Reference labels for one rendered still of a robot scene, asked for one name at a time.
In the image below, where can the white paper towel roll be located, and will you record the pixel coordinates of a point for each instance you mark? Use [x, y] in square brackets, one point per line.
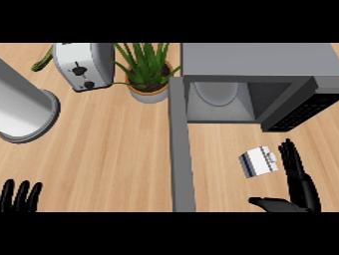
[12, 99]

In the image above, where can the grey microwave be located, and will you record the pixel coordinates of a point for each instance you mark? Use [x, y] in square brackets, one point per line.
[276, 73]

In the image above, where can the silver toaster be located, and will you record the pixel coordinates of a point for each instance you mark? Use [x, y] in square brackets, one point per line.
[85, 66]

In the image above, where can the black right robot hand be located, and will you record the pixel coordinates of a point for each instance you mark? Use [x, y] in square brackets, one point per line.
[302, 192]

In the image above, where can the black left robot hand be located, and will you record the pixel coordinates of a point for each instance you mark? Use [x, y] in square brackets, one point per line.
[15, 201]

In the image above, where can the green potted plant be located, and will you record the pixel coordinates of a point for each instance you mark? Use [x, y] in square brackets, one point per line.
[147, 71]

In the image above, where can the white milk carton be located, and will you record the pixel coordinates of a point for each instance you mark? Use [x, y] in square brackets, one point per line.
[259, 162]

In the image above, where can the grey microwave door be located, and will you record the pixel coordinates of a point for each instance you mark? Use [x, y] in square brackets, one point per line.
[181, 146]

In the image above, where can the green cucumber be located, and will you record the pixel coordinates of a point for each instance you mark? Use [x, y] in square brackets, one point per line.
[42, 61]

